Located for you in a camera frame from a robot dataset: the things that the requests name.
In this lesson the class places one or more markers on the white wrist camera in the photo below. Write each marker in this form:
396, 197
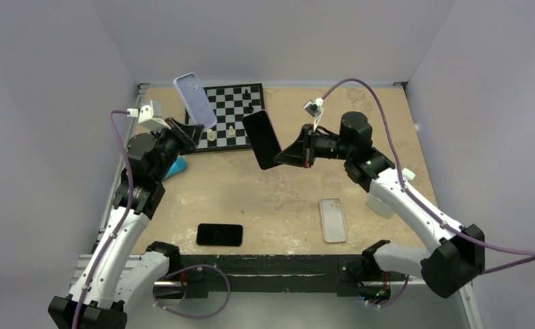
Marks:
315, 109
149, 116

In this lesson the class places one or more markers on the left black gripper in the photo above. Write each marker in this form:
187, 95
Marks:
188, 136

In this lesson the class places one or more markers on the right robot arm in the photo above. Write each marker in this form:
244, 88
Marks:
451, 256

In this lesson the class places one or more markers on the white phone case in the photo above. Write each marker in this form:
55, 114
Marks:
333, 220

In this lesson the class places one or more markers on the white chess piece front left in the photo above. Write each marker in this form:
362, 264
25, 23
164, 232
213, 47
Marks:
210, 135

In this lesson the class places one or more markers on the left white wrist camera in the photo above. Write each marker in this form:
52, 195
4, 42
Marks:
149, 116

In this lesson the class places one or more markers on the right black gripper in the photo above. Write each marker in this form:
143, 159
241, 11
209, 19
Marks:
300, 153

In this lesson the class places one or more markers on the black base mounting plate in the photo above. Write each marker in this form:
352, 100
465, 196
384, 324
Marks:
343, 275

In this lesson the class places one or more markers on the phone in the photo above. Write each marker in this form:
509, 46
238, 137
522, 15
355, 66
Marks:
219, 234
262, 138

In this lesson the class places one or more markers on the lilac phone case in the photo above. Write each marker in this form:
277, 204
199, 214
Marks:
197, 105

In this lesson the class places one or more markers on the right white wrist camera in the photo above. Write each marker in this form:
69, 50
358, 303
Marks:
315, 109

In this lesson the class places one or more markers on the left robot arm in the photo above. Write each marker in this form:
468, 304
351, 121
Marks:
104, 294

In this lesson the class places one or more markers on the black white chessboard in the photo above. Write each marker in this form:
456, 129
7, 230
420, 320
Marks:
230, 108

